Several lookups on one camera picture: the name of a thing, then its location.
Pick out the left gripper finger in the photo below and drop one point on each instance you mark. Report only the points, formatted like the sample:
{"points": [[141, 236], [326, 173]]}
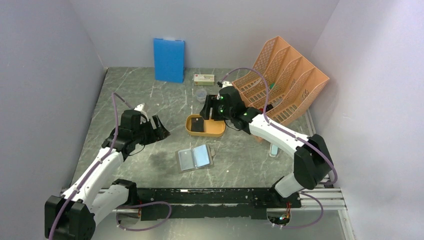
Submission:
{"points": [[159, 130], [143, 109]]}

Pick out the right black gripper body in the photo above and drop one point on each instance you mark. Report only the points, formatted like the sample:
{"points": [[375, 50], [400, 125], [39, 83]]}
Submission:
{"points": [[222, 113]]}

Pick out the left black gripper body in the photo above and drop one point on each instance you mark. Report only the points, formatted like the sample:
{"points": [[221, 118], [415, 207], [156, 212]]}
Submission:
{"points": [[144, 134]]}

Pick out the yellow oval tray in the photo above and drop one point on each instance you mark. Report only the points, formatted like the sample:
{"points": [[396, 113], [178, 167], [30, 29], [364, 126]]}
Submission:
{"points": [[212, 128]]}

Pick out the grey card holder wallet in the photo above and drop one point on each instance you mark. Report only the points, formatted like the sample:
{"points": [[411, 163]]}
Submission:
{"points": [[194, 158]]}

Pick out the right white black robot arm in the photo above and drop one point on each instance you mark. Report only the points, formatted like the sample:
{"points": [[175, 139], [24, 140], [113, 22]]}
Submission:
{"points": [[310, 155]]}

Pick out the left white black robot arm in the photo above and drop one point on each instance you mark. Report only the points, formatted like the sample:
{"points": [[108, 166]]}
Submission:
{"points": [[75, 214]]}

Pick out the black credit card stack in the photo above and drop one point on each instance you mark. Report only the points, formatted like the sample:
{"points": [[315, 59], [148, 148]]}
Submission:
{"points": [[197, 124]]}

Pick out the light blue card on table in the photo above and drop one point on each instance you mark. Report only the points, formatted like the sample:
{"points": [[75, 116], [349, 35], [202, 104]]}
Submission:
{"points": [[273, 150]]}

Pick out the small clear plastic cup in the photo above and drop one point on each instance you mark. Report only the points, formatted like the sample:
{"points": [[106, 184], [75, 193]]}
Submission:
{"points": [[201, 95]]}

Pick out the small white red box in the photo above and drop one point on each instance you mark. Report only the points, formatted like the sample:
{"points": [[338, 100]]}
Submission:
{"points": [[204, 79]]}

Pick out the red black object in rack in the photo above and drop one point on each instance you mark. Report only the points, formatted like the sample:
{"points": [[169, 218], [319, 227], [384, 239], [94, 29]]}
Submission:
{"points": [[267, 108]]}

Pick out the orange file organizer rack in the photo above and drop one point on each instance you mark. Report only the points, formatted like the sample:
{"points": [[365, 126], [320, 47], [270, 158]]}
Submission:
{"points": [[297, 82]]}

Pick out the blue board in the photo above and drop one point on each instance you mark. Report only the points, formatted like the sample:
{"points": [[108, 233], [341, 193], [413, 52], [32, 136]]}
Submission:
{"points": [[169, 59]]}

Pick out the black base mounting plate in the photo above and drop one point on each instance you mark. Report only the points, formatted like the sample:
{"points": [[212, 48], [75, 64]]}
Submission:
{"points": [[195, 203]]}

